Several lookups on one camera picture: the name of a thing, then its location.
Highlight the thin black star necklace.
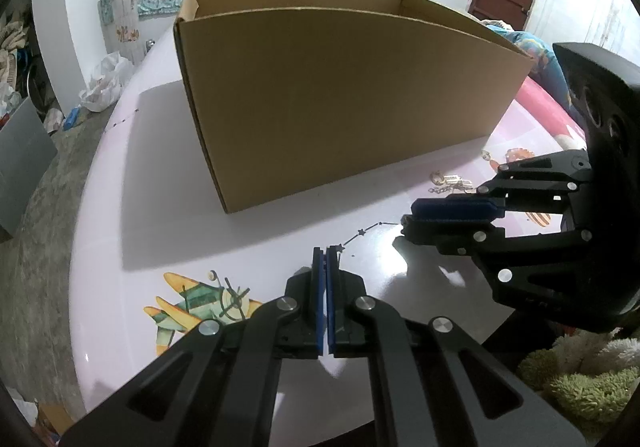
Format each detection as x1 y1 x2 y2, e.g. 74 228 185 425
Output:
333 220 403 261

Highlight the pink floral blanket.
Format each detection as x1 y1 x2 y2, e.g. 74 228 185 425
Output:
515 78 587 149

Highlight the blue patterned quilt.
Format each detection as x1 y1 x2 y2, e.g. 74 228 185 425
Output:
482 19 578 119

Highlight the brown cardboard carton on floor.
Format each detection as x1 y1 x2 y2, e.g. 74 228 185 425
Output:
34 404 75 439

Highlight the brown cardboard box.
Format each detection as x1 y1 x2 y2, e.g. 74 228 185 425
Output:
174 0 533 213

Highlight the grey metal cabinet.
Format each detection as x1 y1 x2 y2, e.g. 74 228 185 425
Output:
0 98 58 241

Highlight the white plastic bag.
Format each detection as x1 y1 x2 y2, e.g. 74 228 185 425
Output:
79 52 134 112

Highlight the pile of clothes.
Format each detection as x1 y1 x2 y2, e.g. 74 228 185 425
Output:
1 11 29 114

